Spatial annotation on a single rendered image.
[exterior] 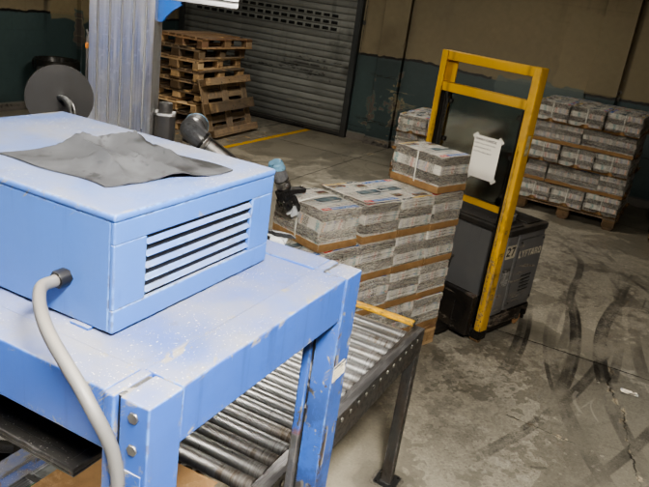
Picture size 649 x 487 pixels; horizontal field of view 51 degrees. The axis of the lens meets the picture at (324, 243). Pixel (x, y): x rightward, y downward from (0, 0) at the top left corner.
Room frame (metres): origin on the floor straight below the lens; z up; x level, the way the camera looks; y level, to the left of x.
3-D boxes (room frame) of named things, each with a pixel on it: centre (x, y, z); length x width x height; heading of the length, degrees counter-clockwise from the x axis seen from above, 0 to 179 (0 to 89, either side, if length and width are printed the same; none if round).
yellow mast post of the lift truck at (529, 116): (4.26, -1.12, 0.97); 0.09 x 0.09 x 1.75; 46
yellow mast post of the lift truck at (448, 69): (4.73, -0.65, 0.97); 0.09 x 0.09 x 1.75; 46
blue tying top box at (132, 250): (1.27, 0.48, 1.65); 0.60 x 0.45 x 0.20; 65
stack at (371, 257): (3.67, -0.07, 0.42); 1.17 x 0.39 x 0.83; 136
